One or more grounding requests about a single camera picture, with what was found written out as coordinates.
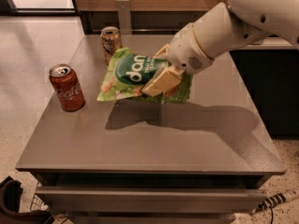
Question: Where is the grey cabinet drawer front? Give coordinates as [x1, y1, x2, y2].
[36, 187, 265, 213]

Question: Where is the red coke can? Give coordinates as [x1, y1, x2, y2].
[49, 63, 85, 112]

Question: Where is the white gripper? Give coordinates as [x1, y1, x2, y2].
[142, 22, 214, 97]

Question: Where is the green rice chip bag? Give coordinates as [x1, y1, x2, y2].
[97, 48, 192, 104]

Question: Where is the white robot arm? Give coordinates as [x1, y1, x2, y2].
[142, 0, 299, 96]

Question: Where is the gold soda can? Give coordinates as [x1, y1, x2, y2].
[101, 26, 122, 64]

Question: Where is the dark brown chair part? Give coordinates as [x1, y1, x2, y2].
[0, 176, 54, 224]

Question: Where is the wire mesh basket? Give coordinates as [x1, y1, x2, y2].
[30, 193, 50, 211]

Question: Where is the left metal wall bracket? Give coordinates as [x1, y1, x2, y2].
[117, 0, 132, 35]

